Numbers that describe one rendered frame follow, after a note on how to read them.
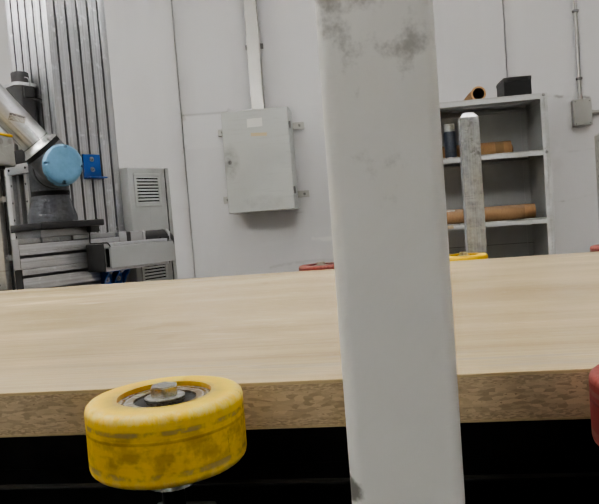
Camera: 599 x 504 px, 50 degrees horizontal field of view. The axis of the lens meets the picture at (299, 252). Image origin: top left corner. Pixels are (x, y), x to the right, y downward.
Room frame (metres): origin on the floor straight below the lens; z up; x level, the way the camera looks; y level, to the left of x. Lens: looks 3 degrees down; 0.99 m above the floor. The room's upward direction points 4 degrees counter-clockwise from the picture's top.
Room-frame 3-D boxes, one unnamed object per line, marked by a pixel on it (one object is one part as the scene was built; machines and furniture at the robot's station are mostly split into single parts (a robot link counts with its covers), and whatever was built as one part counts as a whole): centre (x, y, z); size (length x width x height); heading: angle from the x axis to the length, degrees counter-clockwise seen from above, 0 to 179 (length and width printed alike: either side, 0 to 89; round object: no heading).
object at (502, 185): (3.64, -0.94, 0.78); 0.90 x 0.45 x 1.55; 84
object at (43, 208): (2.04, 0.77, 1.09); 0.15 x 0.15 x 0.10
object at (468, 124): (1.23, -0.34, 0.93); 0.03 x 0.03 x 0.48; 82
